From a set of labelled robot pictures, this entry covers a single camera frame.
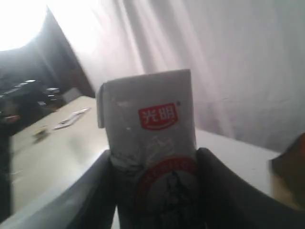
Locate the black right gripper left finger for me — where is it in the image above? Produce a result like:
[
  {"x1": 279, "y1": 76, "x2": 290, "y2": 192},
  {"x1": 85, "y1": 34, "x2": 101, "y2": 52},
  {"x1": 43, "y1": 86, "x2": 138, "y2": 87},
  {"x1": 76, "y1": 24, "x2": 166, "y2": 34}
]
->
[{"x1": 0, "y1": 150, "x2": 116, "y2": 229}]

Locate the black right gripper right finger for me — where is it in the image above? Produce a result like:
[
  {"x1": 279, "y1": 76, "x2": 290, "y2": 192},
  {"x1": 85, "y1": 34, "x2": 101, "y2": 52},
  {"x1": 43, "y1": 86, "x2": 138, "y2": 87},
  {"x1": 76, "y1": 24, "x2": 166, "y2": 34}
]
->
[{"x1": 196, "y1": 148, "x2": 305, "y2": 229}]

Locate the brown paper shopping bag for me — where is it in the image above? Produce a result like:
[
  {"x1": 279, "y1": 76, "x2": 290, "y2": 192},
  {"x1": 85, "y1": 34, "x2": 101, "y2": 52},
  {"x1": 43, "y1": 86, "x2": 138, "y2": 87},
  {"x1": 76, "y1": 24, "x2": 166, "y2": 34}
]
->
[{"x1": 269, "y1": 134, "x2": 305, "y2": 211}]

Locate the white blue salt packet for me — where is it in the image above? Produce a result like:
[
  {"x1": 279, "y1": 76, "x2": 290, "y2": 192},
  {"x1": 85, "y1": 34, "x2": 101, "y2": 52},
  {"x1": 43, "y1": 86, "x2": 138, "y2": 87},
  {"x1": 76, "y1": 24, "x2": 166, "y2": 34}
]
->
[{"x1": 96, "y1": 69, "x2": 204, "y2": 229}]

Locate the dark cluttered background desk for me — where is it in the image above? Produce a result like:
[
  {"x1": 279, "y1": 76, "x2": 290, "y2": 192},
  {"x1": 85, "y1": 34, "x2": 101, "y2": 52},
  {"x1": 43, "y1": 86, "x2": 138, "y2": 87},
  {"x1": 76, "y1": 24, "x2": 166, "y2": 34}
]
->
[{"x1": 0, "y1": 10, "x2": 95, "y2": 220}]

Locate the white backdrop curtain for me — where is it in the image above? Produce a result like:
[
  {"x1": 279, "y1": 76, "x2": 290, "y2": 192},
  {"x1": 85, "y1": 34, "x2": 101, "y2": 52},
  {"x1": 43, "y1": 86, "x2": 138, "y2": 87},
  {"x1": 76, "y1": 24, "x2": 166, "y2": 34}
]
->
[{"x1": 47, "y1": 0, "x2": 305, "y2": 152}]

